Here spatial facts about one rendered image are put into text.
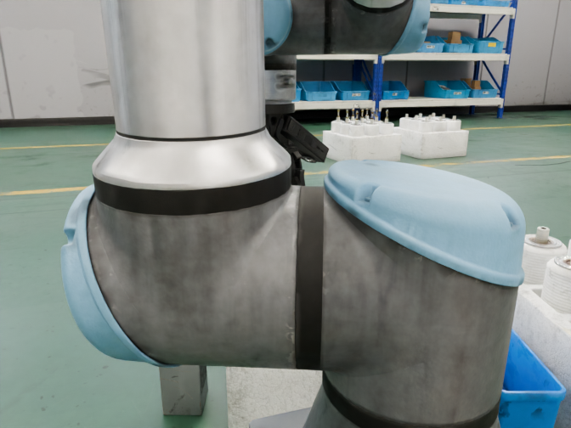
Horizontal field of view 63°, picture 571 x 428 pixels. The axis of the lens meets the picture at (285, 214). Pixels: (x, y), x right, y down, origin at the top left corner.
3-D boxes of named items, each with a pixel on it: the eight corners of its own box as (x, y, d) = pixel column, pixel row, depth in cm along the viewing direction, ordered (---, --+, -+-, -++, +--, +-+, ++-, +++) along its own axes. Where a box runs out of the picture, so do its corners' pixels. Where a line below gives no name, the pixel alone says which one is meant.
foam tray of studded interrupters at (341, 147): (400, 160, 317) (402, 134, 312) (351, 166, 302) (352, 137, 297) (368, 152, 351) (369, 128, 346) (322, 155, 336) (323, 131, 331)
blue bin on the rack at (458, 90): (421, 97, 618) (422, 80, 612) (446, 96, 629) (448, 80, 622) (443, 98, 572) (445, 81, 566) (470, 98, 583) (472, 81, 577)
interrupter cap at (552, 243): (570, 250, 93) (570, 246, 93) (533, 250, 93) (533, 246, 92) (548, 236, 100) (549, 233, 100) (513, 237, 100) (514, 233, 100)
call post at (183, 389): (201, 416, 83) (191, 253, 74) (162, 415, 83) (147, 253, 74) (208, 390, 90) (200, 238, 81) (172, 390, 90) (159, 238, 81)
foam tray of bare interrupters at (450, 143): (466, 155, 336) (469, 131, 331) (421, 159, 323) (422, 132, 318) (432, 148, 371) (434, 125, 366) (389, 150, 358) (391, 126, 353)
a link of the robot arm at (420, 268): (540, 435, 25) (587, 194, 21) (293, 422, 26) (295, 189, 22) (472, 322, 37) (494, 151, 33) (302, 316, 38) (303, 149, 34)
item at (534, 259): (562, 331, 97) (579, 250, 92) (517, 332, 97) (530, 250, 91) (537, 308, 106) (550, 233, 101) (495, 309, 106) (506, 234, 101)
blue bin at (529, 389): (557, 456, 74) (571, 393, 71) (489, 457, 74) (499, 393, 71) (480, 349, 103) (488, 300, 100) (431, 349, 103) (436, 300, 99)
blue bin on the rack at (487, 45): (453, 54, 615) (455, 37, 609) (477, 54, 626) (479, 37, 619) (478, 53, 570) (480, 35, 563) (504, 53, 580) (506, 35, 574)
